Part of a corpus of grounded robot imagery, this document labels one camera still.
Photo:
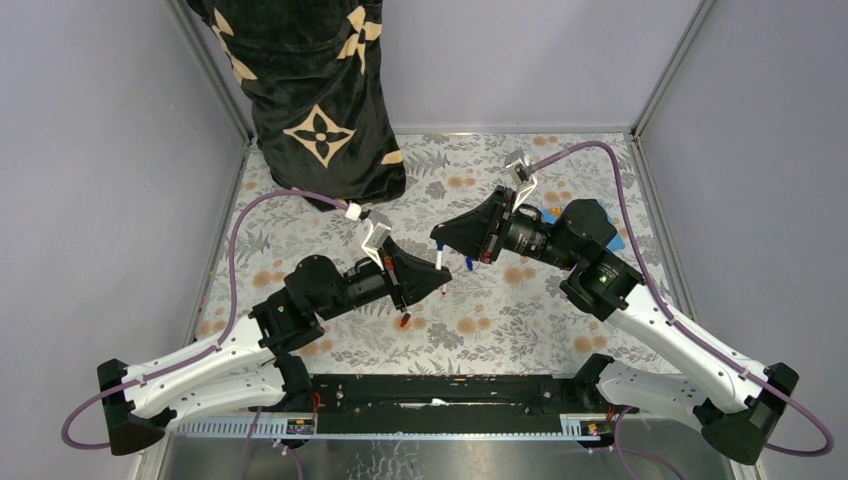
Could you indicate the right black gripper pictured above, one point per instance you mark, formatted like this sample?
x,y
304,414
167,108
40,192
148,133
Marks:
x,y
473,233

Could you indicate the black gold patterned robe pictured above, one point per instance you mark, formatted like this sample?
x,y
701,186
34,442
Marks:
x,y
312,73

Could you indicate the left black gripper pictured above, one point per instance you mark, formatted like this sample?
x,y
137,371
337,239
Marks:
x,y
408,276

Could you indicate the slotted cable duct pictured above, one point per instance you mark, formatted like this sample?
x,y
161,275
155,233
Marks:
x,y
435,425

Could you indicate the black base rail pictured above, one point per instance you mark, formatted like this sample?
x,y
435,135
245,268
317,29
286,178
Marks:
x,y
533,394

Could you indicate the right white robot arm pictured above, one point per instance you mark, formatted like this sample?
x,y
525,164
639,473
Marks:
x,y
734,402

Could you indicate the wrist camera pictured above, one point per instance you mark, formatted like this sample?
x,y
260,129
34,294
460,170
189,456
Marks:
x,y
519,167
377,230

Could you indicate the blue folded cloth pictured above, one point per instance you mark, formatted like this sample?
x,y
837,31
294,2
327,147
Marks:
x,y
585,219

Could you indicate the floral table mat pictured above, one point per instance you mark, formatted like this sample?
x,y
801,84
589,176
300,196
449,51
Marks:
x,y
509,317

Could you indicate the white pen red tip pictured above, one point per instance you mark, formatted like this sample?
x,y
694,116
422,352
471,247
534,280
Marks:
x,y
439,265

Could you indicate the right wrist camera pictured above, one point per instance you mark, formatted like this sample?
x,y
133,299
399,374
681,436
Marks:
x,y
519,167

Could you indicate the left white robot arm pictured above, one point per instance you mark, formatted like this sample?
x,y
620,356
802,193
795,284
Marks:
x,y
255,364

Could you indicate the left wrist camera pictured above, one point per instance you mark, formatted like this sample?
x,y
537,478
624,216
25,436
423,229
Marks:
x,y
377,230

